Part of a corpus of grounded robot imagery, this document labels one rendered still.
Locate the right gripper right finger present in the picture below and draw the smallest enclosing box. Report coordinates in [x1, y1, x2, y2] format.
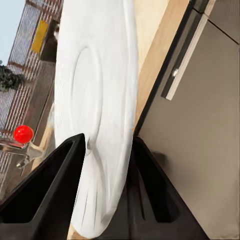
[126, 135, 210, 240]

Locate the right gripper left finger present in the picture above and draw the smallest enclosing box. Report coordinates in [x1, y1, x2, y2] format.
[0, 133, 86, 240]

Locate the saucer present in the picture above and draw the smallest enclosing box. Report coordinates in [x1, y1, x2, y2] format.
[54, 0, 139, 240]

